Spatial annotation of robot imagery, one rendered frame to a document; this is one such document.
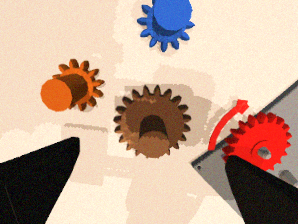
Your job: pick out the red curved arrow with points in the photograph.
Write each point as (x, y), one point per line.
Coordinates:
(240, 107)

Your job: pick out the red gear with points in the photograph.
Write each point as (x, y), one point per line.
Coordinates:
(265, 131)

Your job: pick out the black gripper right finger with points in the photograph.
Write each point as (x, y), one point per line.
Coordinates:
(262, 198)

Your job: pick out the brown gear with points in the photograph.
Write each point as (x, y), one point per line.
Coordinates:
(152, 123)

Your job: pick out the grey flat board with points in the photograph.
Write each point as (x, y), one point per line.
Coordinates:
(211, 167)

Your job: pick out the blue gear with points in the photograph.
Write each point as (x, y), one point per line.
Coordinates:
(166, 21)

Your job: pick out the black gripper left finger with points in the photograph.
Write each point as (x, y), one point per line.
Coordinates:
(30, 184)

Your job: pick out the orange gear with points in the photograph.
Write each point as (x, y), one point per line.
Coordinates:
(74, 86)

